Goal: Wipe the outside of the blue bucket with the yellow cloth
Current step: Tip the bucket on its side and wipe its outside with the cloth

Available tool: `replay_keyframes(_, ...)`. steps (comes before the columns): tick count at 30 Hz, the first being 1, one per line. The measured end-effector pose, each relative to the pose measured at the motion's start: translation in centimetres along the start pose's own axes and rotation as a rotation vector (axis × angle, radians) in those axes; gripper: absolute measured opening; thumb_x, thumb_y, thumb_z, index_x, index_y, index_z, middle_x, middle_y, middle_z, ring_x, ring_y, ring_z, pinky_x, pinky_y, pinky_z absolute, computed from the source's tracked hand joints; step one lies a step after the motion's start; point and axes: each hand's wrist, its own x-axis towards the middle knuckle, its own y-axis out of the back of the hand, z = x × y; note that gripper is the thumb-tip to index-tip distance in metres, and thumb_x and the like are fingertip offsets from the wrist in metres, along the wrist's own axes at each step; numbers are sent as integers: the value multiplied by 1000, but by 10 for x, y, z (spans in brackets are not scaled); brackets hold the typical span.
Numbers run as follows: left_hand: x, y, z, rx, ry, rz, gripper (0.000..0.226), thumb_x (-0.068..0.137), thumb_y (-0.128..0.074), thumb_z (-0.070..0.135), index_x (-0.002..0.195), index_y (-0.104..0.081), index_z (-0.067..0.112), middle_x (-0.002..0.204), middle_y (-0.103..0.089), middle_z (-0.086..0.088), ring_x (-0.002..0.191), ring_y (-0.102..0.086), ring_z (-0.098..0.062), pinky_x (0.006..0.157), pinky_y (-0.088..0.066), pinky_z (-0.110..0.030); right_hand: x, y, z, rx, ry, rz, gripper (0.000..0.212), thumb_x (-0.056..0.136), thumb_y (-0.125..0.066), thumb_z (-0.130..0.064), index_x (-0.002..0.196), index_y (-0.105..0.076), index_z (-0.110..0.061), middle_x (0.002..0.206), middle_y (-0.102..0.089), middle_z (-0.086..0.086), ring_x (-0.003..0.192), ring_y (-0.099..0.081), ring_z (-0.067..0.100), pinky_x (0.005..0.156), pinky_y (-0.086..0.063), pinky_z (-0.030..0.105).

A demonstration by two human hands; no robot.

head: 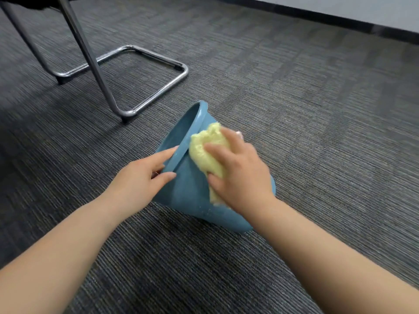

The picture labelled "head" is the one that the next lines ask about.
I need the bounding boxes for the person's right hand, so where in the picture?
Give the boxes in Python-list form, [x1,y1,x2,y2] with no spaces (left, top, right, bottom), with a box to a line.
[203,126,277,223]

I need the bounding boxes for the person's left hand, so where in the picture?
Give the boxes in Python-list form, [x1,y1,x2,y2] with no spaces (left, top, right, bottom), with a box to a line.
[104,145,180,219]

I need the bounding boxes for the yellow microfibre cloth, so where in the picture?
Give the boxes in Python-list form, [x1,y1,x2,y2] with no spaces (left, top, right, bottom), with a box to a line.
[189,122,244,208]

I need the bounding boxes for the blue plastic bucket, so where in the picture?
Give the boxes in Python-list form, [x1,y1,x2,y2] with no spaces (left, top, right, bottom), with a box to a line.
[152,100,277,233]

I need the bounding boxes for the person's left forearm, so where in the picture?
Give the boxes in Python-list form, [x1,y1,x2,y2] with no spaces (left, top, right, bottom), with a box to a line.
[0,192,131,314]

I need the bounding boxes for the person's right forearm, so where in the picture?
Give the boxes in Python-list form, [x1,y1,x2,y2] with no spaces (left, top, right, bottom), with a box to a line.
[252,199,419,314]

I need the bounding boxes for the black mesh chair chrome frame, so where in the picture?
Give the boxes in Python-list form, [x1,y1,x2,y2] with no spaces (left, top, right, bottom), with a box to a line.
[0,0,189,125]

